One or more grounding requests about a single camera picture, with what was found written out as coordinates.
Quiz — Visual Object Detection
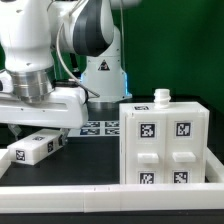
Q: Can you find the white cabinet top box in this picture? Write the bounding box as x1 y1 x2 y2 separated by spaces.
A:
8 129 63 165

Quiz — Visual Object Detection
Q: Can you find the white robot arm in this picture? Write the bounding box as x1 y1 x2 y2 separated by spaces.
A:
0 0 142 136

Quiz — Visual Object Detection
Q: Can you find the white camera cable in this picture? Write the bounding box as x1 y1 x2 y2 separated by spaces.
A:
55 0 101 98

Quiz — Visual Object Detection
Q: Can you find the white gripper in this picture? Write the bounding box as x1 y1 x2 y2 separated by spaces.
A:
0 87 88 146

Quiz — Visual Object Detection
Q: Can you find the white cabinet door panel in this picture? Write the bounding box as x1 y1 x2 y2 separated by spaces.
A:
125 112 166 184
165 113 204 184

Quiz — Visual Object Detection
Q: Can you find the white marker base plate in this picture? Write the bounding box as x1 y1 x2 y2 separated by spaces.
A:
69 120 120 137

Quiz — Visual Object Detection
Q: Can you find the white cabinet body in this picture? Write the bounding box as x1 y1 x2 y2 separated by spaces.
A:
118 88 210 185

